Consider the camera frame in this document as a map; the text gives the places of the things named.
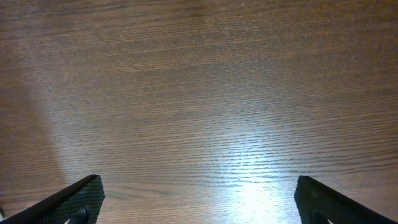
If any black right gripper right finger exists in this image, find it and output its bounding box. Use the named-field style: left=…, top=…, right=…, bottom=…
left=294, top=175, right=397, bottom=224

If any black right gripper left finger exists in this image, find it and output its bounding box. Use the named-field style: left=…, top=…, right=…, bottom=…
left=1, top=174, right=105, bottom=224

